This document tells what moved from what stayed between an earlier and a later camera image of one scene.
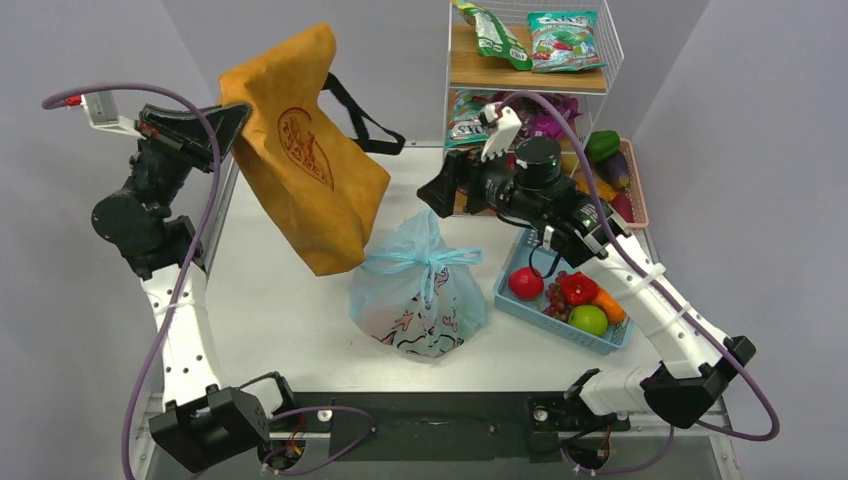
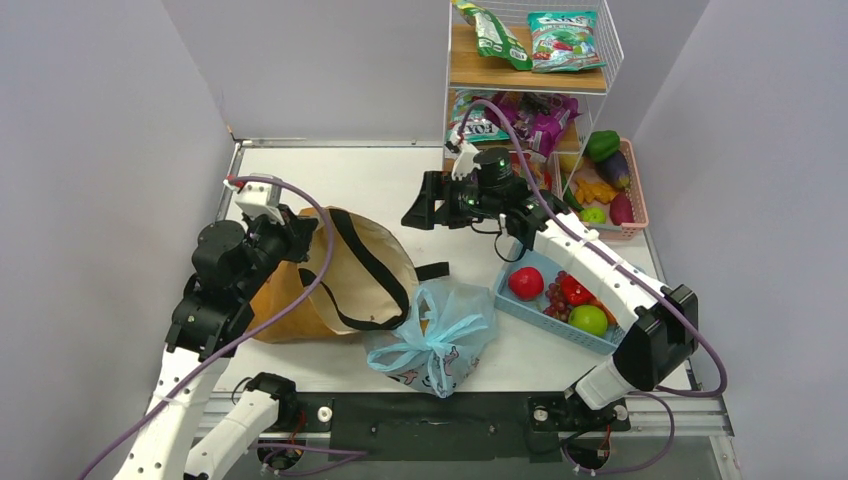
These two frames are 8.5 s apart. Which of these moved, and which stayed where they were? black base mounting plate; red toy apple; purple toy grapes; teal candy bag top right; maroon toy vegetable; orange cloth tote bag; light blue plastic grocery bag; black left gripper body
Moved: orange cloth tote bag; light blue plastic grocery bag; black left gripper body
Stayed: red toy apple; maroon toy vegetable; purple toy grapes; teal candy bag top right; black base mounting plate
